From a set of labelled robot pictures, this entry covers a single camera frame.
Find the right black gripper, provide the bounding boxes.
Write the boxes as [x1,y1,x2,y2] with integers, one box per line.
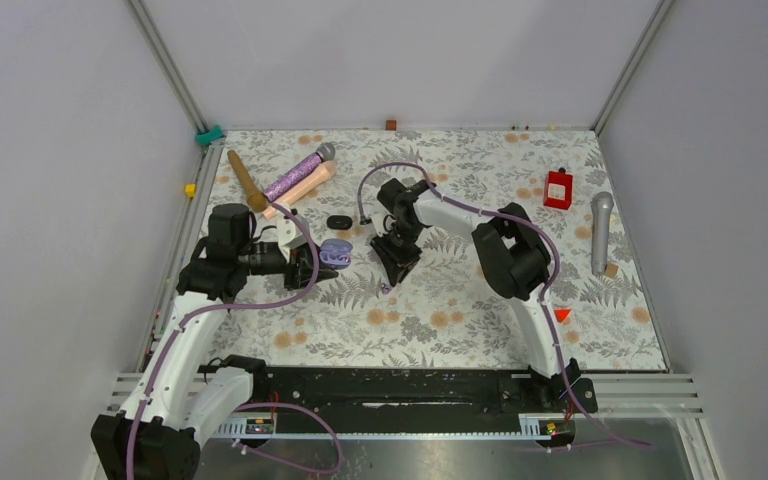
[371,223,425,288]

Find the purple earbud case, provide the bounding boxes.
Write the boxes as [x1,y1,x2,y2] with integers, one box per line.
[319,238,353,270]

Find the black earbud charging case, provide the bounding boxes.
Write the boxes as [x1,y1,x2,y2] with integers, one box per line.
[326,215,353,231]

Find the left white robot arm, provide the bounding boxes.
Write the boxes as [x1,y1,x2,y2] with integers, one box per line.
[91,203,334,479]

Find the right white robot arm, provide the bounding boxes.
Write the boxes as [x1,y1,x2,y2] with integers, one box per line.
[371,179,580,412]

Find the brown toy microphone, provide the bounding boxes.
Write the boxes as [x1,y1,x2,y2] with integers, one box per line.
[227,150,269,213]

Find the pink toy microphone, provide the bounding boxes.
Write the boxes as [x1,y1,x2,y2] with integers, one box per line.
[262,160,337,219]

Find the purple glitter toy microphone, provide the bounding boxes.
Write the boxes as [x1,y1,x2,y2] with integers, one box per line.
[264,142,336,201]

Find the red triangle block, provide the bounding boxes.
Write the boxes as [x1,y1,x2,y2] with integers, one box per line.
[554,308,572,323]

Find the red square box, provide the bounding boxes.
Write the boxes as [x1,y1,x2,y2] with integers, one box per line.
[543,167,573,210]

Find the silver toy microphone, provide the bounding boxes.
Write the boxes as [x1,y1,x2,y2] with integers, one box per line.
[591,191,614,276]

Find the beige small cube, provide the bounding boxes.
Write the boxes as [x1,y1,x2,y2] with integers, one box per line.
[604,263,620,278]

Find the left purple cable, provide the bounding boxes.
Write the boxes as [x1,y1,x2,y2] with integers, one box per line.
[125,202,346,480]

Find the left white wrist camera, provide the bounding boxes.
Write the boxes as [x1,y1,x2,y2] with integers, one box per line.
[275,216,307,257]

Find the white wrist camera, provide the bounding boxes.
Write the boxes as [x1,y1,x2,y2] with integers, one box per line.
[275,216,307,257]
[359,212,395,237]

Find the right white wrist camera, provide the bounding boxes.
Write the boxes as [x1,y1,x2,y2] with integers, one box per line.
[359,212,395,237]

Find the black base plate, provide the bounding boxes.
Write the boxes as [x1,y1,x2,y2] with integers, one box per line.
[198,355,598,439]

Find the teal corner bracket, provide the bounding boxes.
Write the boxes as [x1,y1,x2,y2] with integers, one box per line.
[195,125,225,147]

